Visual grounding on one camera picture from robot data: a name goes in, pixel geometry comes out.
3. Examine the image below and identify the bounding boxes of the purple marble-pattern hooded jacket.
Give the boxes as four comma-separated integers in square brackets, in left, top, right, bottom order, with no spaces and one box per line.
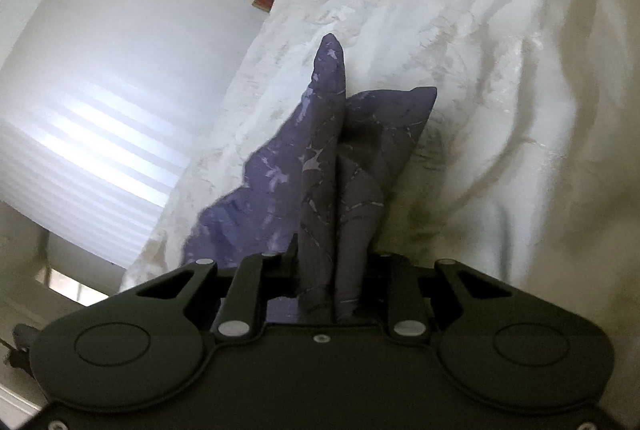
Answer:
[182,34,437,323]

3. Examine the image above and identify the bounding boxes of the red picture frame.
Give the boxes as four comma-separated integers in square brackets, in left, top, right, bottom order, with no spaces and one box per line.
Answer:
[252,0,275,13]

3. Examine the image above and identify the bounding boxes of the cream embroidered bedspread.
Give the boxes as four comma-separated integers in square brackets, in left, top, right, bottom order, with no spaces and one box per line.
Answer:
[122,0,639,429]

